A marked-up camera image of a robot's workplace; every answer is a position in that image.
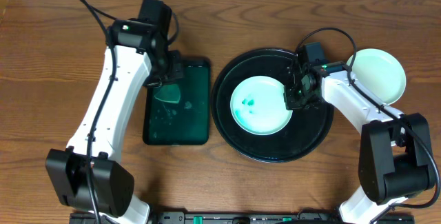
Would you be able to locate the round black tray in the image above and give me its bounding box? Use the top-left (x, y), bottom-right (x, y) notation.
top-left (211, 48), bottom-right (334, 163)

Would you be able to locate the green wavy sponge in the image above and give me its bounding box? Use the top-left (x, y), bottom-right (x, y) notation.
top-left (154, 84), bottom-right (181, 104)

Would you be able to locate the rectangular green tray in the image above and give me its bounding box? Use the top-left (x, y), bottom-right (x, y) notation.
top-left (143, 57), bottom-right (211, 145)

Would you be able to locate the right black cable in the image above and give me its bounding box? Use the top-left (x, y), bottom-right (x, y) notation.
top-left (294, 27), bottom-right (441, 210)

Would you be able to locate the pale green plate bottom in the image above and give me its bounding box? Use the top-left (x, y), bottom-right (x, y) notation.
top-left (352, 48), bottom-right (407, 105)

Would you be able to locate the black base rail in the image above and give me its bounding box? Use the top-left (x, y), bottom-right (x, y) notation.
top-left (69, 212), bottom-right (416, 224)

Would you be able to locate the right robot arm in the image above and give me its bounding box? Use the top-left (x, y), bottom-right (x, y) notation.
top-left (284, 62), bottom-right (440, 223)

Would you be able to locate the left black cable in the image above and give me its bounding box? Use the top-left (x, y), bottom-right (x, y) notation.
top-left (74, 0), bottom-right (180, 224)

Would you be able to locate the pale green plate top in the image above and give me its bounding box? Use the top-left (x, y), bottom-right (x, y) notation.
top-left (229, 76), bottom-right (293, 136)

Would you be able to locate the pale green plate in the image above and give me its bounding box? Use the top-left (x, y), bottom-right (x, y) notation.
top-left (352, 48), bottom-right (407, 105)
top-left (229, 76), bottom-right (293, 136)

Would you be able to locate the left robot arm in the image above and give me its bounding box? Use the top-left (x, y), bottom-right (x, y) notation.
top-left (45, 19), bottom-right (182, 223)

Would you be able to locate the black cable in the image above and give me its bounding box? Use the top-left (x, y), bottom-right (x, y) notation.
top-left (294, 27), bottom-right (441, 210)
top-left (74, 0), bottom-right (180, 224)

